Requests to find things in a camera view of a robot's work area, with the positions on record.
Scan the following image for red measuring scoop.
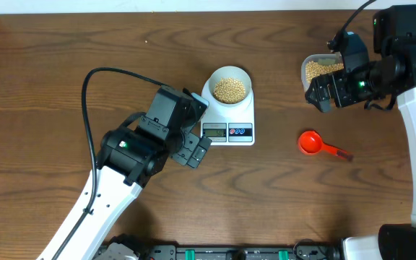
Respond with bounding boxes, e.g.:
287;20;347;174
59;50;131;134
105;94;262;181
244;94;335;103
298;131;353;161

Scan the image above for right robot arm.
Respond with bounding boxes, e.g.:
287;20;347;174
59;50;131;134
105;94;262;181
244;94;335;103
305;4;416;259

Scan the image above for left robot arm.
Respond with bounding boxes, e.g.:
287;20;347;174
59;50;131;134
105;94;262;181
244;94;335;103
39;86;211;259

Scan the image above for white digital kitchen scale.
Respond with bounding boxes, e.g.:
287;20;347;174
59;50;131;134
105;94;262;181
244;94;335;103
200;77;255;146

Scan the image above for grey round bowl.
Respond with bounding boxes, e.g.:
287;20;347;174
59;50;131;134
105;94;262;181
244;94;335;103
208;66;253;105

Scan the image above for clear plastic container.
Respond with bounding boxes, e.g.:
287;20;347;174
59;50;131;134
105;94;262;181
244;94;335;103
301;53;344;91

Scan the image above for yellow soybeans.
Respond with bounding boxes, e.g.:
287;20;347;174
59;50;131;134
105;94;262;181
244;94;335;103
213;61;344;104

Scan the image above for left black cable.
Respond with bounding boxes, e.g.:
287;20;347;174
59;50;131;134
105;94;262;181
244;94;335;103
51;66;165;260

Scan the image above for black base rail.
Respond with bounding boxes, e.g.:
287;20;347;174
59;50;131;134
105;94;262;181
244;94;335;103
95;234;342;260

